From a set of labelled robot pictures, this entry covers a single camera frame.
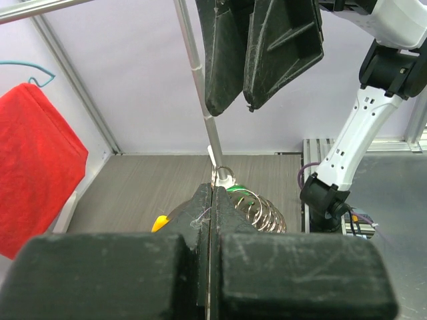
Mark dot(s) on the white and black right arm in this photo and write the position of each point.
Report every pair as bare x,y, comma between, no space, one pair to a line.
393,70

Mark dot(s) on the key with green tag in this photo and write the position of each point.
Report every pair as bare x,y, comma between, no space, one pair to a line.
241,196

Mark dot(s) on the red cloth on hanger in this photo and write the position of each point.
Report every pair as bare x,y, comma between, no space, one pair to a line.
42,163

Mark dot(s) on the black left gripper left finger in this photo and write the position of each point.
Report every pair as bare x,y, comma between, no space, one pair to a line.
139,275

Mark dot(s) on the large keyring with yellow grip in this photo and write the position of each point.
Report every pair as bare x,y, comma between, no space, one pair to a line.
264,215

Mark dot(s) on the aluminium frame post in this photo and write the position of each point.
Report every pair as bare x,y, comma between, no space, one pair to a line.
76,82

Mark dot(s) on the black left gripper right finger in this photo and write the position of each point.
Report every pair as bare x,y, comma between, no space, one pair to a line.
257,275

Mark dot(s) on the white garment rack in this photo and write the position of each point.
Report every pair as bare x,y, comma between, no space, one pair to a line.
27,9

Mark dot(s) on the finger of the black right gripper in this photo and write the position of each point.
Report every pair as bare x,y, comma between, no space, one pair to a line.
284,41
224,26

